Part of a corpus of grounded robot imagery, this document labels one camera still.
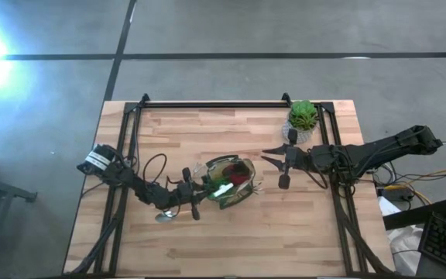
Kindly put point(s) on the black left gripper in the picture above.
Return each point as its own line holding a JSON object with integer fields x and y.
{"x": 190, "y": 193}

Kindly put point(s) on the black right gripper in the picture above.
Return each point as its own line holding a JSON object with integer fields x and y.
{"x": 298, "y": 159}

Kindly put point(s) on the white green spray bottle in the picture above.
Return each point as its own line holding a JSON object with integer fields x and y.
{"x": 223, "y": 190}

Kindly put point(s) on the beige green gardening bag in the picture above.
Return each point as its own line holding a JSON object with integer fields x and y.
{"x": 228, "y": 203}

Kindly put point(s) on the red gardening gloves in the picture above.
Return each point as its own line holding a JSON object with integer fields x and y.
{"x": 238, "y": 174}

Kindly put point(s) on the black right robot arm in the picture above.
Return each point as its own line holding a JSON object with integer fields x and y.
{"x": 381, "y": 149}

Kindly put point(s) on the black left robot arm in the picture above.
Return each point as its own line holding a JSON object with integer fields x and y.
{"x": 130, "y": 182}

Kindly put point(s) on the white plastic bag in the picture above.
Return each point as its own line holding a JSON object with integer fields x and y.
{"x": 405, "y": 248}

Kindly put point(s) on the potted succulent triangle-pattern pot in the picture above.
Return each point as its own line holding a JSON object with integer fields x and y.
{"x": 303, "y": 116}

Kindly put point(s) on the black desk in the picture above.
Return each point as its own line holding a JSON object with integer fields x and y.
{"x": 416, "y": 215}

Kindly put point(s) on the black keyboard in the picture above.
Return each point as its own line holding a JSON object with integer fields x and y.
{"x": 443, "y": 240}

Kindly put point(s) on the black metal table frame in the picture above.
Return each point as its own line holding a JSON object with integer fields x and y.
{"x": 215, "y": 104}

